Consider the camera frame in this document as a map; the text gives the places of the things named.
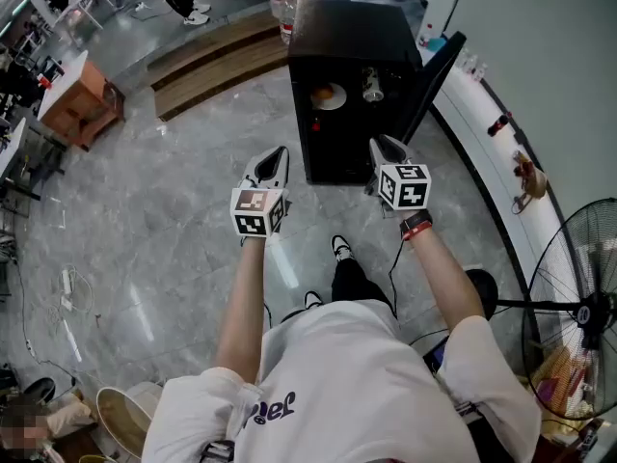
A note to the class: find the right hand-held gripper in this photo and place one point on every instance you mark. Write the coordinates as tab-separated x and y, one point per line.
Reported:
405	186

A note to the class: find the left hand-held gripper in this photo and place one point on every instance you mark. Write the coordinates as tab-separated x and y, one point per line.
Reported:
258	210

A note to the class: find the orange fruit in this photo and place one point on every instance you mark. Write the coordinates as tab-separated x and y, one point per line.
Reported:
322	92

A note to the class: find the black cabinet with door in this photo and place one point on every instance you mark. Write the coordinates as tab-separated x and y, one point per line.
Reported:
347	32

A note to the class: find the person's left forearm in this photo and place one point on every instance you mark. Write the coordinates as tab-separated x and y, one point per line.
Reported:
241	307

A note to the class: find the person's right forearm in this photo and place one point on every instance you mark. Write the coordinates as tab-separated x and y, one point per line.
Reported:
443	282

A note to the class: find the labelled clear drink bottle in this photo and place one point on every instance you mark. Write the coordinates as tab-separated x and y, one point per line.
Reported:
372	85

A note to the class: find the white round plate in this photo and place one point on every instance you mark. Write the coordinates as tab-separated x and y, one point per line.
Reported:
339	100

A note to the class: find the red wrist band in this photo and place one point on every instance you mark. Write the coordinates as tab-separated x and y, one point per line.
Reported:
415	220

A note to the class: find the red wristband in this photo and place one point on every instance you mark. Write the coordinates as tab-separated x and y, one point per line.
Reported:
418	232

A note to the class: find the white curved counter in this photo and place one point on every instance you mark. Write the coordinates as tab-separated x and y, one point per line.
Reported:
482	114

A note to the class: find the white black sneaker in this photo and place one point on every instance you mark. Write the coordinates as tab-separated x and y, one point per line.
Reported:
341	248
313	299

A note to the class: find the dark cola bottle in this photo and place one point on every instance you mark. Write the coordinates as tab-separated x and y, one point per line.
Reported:
498	124

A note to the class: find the small clear plastic bottle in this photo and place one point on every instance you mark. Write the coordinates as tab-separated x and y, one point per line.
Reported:
480	71
465	61

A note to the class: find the low wooden plank platform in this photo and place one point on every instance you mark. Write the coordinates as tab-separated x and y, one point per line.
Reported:
217	61

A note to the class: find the red capped bottle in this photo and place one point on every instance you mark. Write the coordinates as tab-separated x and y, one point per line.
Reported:
425	35

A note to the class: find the black trousers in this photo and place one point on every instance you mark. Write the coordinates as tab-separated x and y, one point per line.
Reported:
354	282

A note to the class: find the brown toy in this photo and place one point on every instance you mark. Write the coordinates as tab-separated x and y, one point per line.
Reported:
532	181

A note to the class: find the orange wooden cabinet white top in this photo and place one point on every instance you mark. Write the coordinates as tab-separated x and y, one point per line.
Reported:
82	104

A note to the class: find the black device blue screen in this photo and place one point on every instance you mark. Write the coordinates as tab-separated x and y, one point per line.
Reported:
436	355

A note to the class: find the white power strip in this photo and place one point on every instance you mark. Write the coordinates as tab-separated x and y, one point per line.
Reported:
66	280
66	304

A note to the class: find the white printed t-shirt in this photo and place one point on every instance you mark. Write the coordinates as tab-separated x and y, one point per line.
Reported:
347	393

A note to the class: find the red cup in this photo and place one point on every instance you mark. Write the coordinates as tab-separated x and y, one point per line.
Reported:
45	82

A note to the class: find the black standing fan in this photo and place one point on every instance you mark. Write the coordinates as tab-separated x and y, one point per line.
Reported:
590	314

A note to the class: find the white table black legs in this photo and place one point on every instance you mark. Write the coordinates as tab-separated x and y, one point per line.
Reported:
9	147

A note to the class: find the colourful snack packets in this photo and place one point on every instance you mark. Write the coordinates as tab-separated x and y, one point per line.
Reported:
559	379

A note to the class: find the round beige tub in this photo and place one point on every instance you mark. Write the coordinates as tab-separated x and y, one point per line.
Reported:
120	417

